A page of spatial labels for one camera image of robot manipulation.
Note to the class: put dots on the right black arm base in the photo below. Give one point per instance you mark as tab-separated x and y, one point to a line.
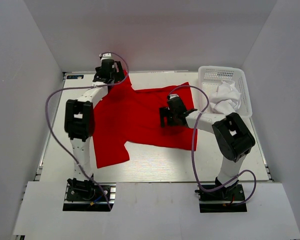
218	202

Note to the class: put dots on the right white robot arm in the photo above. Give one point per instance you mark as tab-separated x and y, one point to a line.
234	139

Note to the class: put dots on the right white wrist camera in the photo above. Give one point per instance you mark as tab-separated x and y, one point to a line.
172	96

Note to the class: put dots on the blue table label sticker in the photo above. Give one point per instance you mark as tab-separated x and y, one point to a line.
75	77

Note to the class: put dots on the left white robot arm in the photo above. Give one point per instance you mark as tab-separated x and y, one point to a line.
79	121

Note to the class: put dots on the white plastic basket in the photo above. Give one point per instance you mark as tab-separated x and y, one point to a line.
210	77

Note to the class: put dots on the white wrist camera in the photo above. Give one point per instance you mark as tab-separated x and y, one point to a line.
105	56
172	96

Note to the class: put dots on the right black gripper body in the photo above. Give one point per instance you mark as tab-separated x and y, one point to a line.
171	117

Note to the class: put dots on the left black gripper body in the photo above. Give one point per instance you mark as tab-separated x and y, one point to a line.
119	76

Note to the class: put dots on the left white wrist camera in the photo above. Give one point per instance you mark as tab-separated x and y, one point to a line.
105	56

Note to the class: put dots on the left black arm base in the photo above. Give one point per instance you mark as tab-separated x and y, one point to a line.
85	196

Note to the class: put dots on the white t shirt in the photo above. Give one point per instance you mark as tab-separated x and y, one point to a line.
226	99

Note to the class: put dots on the red t shirt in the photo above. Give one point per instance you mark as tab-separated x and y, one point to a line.
129	115

